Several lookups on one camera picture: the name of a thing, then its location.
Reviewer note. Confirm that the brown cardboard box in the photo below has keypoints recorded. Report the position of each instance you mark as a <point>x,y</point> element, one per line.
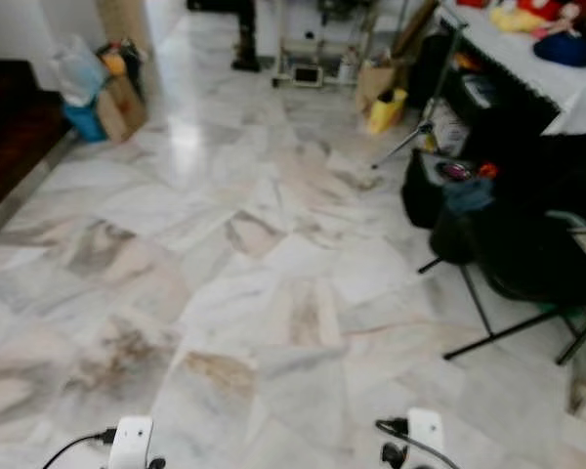
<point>122,107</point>

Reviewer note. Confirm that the small orange item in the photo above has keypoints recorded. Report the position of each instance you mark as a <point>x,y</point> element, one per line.
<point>114,63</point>

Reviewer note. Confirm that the silver pole stand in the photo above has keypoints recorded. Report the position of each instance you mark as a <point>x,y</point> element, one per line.
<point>425,129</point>

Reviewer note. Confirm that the brown paper bag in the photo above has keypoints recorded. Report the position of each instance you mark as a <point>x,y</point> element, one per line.
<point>374,80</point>

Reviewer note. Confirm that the black bag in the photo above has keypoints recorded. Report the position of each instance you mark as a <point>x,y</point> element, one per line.
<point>420,195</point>

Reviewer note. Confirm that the blue bin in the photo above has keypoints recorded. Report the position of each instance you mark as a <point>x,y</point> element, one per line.
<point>83,122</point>

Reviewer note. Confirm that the table with white cloth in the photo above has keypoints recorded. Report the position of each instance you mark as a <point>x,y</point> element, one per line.
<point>547,83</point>

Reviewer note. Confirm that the metal rack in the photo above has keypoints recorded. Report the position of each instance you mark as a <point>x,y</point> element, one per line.
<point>308,73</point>

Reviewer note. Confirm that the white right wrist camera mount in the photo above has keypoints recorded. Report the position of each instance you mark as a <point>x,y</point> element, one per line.
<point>427,430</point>

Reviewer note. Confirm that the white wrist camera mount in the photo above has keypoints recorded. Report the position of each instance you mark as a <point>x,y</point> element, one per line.
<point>132,440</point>
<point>427,430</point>

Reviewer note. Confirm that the yellow bag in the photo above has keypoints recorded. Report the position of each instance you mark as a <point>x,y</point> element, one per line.
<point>386,112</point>

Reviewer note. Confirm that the red doll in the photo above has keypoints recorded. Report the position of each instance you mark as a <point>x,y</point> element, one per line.
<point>552,8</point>

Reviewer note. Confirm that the yellow soft toy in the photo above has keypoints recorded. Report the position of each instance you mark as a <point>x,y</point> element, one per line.
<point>513,20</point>

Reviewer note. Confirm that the small red object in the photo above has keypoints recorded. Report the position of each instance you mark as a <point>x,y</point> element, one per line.
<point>486,171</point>

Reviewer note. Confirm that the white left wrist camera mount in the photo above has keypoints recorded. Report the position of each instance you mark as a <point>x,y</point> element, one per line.
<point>132,440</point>

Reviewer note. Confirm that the black storage shelf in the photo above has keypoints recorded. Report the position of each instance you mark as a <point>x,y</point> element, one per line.
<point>488,103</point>

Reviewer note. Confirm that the black folding chair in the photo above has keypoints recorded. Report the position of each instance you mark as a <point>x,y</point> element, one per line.
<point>527,234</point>

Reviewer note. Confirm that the clear plastic bag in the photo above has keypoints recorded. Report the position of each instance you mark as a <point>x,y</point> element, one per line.
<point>78,70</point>

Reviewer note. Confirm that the dark blue cushion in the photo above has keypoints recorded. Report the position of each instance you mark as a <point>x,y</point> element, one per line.
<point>566,51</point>

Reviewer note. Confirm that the dark wooden step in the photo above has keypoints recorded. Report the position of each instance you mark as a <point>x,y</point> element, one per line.
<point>10,127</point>

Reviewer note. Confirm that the blue cloth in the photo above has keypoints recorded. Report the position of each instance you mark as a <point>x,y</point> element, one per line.
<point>469,195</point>

